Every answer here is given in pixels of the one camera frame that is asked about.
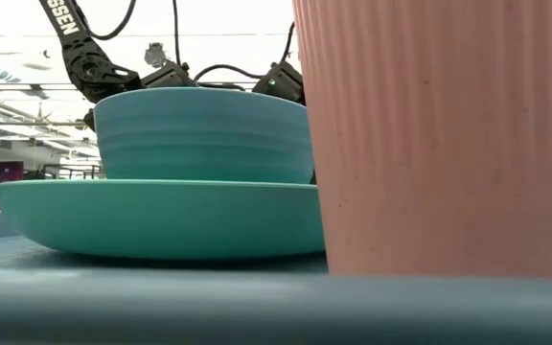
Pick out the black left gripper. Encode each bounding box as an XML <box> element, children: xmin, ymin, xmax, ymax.
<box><xmin>140</xmin><ymin>60</ymin><xmax>199</xmax><ymax>90</ymax></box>

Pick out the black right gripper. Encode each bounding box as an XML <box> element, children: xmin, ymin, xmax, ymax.
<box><xmin>251</xmin><ymin>60</ymin><xmax>307</xmax><ymax>105</ymax></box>

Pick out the blue bowl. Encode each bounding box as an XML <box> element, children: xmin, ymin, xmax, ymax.
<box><xmin>92</xmin><ymin>86</ymin><xmax>315</xmax><ymax>186</ymax></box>

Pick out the teal plate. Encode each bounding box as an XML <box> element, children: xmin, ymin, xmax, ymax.
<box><xmin>0</xmin><ymin>178</ymin><xmax>328</xmax><ymax>261</ymax></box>

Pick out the pink ribbed cup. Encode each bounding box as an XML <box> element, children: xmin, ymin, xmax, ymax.
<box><xmin>292</xmin><ymin>0</ymin><xmax>552</xmax><ymax>279</ymax></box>

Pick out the blue plastic tray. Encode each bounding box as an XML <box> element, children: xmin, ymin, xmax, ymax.
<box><xmin>0</xmin><ymin>210</ymin><xmax>552</xmax><ymax>345</ymax></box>

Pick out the black railing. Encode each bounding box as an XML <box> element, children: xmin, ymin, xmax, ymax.
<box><xmin>40</xmin><ymin>164</ymin><xmax>103</xmax><ymax>180</ymax></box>

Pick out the purple screen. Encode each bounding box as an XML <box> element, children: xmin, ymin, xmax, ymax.
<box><xmin>0</xmin><ymin>161</ymin><xmax>25</xmax><ymax>183</ymax></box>

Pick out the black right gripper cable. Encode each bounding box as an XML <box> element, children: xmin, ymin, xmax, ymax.
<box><xmin>279</xmin><ymin>21</ymin><xmax>297</xmax><ymax>64</ymax></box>

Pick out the black left gripper cable loop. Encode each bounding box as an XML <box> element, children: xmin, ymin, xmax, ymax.
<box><xmin>193</xmin><ymin>63</ymin><xmax>265</xmax><ymax>83</ymax></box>

